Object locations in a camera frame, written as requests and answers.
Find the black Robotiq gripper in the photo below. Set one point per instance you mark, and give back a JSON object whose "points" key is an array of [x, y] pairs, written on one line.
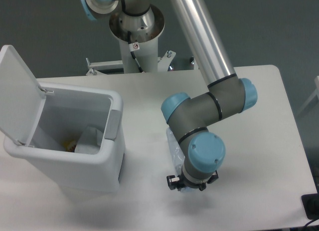
{"points": [[181, 183]]}

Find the crushed clear plastic bottle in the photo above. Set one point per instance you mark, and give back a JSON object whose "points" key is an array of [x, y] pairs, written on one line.
{"points": [[177, 157]]}

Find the clear plastic wrapper bag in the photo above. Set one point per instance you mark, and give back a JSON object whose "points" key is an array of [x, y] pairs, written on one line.
{"points": [[89, 141]]}

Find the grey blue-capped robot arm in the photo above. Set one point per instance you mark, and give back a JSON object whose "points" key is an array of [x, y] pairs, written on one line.
{"points": [[189, 118]]}

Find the yellow blue trash in can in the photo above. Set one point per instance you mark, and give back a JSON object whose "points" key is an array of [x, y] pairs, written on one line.
{"points": [[70, 146]]}

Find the white plastic trash can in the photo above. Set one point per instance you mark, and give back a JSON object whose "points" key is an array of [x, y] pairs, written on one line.
{"points": [[65, 116]]}

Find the white trash can lid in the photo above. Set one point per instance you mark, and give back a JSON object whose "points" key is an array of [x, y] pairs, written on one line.
{"points": [[22, 98]]}

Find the black device at table edge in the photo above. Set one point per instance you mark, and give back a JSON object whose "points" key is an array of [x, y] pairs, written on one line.
{"points": [[311, 205]]}

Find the white furniture leg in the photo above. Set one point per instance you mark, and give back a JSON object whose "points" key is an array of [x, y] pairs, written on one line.
{"points": [[311, 101]]}

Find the white pedestal base frame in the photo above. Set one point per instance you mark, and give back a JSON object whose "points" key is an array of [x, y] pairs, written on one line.
{"points": [[166, 62]]}

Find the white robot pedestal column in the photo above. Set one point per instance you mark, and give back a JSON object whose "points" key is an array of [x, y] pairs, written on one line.
{"points": [[138, 39]]}

